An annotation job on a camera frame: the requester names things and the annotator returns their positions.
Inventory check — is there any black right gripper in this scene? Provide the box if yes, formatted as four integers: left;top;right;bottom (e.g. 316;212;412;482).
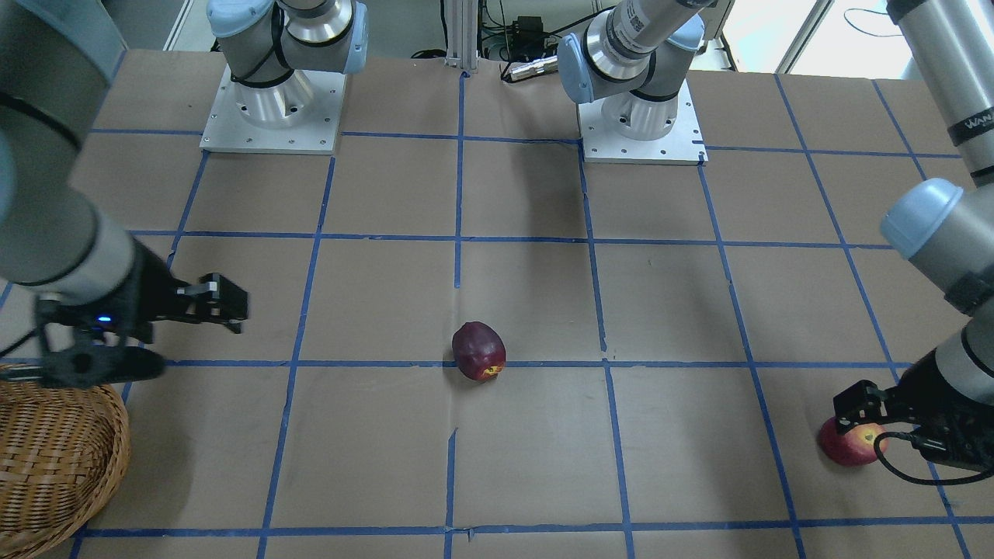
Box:
35;241;249;388

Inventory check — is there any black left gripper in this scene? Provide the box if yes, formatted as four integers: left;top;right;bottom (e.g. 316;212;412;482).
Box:
832;350;992;473

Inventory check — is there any dark red apple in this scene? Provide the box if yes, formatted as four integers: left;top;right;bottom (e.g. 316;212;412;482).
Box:
451;321;507;383

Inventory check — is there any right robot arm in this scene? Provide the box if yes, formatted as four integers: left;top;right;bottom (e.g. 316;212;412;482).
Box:
1;1;249;388

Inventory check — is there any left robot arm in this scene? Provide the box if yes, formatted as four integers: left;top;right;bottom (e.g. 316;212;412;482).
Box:
832;1;993;486

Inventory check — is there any wicker basket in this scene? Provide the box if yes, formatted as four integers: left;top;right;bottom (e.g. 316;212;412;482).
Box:
1;381;131;558

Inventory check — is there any red yellow apple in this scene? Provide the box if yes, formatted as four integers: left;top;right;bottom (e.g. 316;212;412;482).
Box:
816;417;885;467

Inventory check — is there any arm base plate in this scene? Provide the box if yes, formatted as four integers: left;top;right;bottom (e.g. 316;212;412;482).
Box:
200;67;348;156
576;79;709;165

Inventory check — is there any aluminium frame post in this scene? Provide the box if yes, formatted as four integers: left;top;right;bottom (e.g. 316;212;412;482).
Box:
441;1;481;75

